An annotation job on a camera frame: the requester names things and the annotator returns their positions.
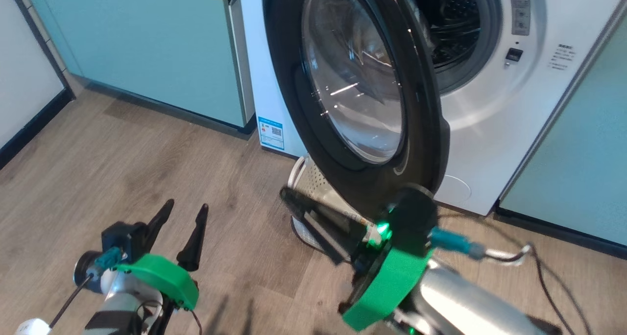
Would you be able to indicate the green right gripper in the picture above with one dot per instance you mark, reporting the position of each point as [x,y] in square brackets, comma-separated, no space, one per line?
[387,286]

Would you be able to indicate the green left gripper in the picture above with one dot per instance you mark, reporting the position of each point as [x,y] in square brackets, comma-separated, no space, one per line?
[161,276]

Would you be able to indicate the black round glass washer door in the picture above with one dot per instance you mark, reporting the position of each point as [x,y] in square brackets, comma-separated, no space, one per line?
[421,129]

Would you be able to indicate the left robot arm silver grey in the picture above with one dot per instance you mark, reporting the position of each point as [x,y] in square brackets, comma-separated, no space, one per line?
[122,310]

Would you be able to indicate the white perforated basket brown rim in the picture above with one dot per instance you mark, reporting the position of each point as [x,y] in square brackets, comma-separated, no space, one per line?
[316,183]

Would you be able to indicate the white front-load washing machine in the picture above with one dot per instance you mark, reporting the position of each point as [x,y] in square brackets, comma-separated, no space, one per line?
[494,129]

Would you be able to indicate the blue white energy label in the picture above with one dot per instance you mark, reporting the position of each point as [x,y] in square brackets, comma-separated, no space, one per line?
[271,133]

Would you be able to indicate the round white filter cover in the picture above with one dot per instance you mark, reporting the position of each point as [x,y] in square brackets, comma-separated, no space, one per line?
[458,190]

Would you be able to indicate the pale green cabinet steel edge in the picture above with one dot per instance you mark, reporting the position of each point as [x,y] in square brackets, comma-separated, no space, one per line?
[147,46]

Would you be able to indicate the grey warning label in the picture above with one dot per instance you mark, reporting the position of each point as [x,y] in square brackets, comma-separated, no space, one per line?
[519,11]

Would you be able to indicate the small black text sticker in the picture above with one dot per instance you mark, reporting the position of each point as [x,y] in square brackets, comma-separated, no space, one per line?
[562,57]

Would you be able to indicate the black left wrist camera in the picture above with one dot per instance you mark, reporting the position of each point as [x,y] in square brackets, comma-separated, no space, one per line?
[122,237]

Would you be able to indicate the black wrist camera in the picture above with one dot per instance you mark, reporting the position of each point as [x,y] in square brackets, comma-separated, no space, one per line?
[414,217]
[122,237]

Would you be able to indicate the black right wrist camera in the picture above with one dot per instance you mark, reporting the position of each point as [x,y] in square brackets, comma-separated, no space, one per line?
[414,217]

